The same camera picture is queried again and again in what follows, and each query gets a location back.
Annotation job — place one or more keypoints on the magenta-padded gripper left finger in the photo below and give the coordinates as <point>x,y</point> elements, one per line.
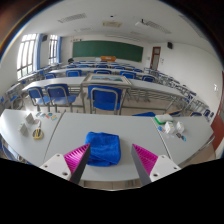
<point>79,159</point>

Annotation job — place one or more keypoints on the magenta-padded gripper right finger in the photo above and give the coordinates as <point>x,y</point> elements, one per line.
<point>144,159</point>

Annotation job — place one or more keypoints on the blue towel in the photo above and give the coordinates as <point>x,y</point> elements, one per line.
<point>103,146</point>

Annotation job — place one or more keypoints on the small white box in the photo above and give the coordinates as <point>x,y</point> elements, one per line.
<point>170,127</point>
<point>180,127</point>

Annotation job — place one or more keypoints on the colourful small card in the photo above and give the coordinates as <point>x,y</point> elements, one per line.
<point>48,115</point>
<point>39,114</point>
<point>53,117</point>

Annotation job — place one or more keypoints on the blue classroom chair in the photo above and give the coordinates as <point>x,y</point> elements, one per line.
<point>36,94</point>
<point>58,92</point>
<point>105,98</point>

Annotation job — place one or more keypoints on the long grey classroom desk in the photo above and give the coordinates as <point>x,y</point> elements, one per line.
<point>56,81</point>
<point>153,88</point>

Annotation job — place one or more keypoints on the framed picture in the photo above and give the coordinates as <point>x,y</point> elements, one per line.
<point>106,78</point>

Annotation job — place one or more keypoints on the group of blue chairs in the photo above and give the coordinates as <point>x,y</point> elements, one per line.
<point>73,73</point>

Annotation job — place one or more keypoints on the brown wooden door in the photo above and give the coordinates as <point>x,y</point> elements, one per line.
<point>155,58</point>

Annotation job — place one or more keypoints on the orange lectern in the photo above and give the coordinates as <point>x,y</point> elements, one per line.
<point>108,58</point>

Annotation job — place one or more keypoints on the blue curtain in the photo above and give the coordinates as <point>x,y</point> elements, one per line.
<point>38,51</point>
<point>59,49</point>

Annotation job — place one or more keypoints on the green chalkboard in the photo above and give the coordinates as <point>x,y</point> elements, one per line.
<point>106,50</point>

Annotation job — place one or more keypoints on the narrow bright window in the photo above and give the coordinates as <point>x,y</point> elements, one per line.
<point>53,48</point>

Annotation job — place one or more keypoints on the large bright window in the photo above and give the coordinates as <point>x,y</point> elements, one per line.
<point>26,55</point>

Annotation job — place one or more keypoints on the ceiling vent grille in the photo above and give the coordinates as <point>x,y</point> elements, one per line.
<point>72,18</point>
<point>159,27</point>

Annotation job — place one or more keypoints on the ceiling projector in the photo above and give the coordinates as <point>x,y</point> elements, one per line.
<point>142,23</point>

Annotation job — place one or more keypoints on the ceiling light panel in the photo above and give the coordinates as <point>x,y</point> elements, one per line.
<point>112,24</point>

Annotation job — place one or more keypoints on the black wall speaker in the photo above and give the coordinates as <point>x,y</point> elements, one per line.
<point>170,45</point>
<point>44,38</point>

